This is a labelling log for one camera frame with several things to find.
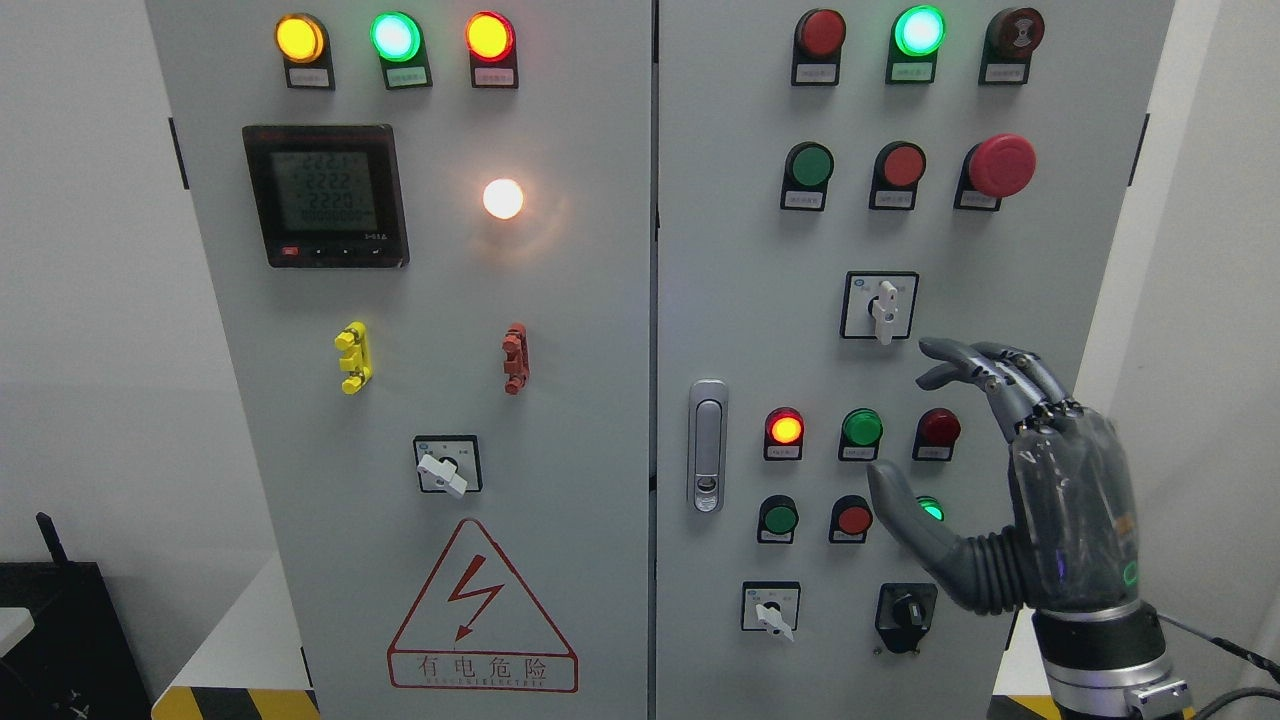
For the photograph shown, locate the green push button upper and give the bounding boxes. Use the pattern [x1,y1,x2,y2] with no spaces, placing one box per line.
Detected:
[780,141,835,211]

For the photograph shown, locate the yellow indicator light top left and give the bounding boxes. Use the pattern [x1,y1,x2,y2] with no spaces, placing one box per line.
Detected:
[274,13,335,91]

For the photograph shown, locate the red electrical hazard sticker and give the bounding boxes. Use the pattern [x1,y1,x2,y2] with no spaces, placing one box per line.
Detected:
[387,518,579,693]

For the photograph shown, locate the lit green push button lower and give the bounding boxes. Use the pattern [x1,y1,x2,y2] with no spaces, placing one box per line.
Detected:
[915,495,946,521]

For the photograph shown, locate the red push button upper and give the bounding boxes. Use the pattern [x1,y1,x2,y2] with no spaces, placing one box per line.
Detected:
[868,141,927,211]

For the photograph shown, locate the gray rotary switch left door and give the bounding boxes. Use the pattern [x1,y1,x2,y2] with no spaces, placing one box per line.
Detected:
[413,434,483,498]

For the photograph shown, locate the gray robotic hand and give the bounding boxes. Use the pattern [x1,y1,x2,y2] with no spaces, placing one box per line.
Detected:
[867,337,1139,615]

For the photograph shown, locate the lit red indicator middle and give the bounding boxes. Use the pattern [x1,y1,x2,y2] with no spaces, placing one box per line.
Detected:
[763,406,805,461]

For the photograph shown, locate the gray rotary switch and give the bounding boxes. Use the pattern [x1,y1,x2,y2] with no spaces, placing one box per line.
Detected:
[840,270,920,345]
[740,582,803,642]

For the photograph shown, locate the dark red buzzer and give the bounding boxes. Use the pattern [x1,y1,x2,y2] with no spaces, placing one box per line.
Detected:
[978,6,1044,86]

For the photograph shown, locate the red push button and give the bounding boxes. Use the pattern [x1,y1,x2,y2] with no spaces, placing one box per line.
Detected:
[828,495,874,544]
[868,141,927,211]

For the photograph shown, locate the black box with antenna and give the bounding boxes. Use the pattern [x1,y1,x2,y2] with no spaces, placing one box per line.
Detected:
[1,512,151,719]

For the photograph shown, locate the yellow terminal connector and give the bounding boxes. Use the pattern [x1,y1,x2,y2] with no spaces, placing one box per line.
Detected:
[334,322,372,395]

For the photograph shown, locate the digital power meter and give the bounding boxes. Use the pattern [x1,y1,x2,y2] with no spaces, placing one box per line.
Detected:
[242,124,410,269]

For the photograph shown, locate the red emergency stop button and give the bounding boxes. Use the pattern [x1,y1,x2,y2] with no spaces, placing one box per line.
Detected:
[954,133,1037,211]

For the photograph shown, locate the gray electrical cabinet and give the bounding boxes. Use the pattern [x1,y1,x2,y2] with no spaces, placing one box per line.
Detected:
[146,1,1174,719]

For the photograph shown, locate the green lit indicator top right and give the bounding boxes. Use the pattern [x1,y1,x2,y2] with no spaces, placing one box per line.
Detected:
[884,4,947,85]

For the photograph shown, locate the red terminal connector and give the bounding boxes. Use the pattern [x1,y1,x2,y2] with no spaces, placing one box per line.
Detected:
[500,322,530,396]

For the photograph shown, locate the red indicator light top right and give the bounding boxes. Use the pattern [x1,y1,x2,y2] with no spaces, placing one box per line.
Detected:
[791,8,847,86]

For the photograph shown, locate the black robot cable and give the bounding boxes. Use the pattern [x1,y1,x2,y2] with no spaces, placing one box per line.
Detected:
[1160,612,1280,720]

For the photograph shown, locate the black selector knob switch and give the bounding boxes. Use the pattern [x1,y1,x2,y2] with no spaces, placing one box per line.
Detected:
[876,583,938,653]

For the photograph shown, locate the green indicator light top left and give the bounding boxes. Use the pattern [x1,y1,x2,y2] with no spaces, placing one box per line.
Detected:
[369,12,433,91]

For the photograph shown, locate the green indicator middle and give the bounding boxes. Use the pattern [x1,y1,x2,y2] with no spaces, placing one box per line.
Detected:
[838,407,884,462]

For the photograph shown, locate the white glowing indicator light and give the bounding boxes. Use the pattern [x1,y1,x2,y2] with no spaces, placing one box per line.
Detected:
[481,177,526,222]

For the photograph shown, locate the silver door handle lock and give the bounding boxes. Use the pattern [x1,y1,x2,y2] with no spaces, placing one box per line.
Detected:
[687,379,728,512]

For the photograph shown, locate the red-orange indicator light top left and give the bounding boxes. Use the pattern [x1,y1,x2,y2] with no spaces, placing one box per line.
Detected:
[465,10,518,90]

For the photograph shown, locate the red push button lower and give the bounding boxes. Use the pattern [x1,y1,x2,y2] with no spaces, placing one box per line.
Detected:
[828,495,874,544]

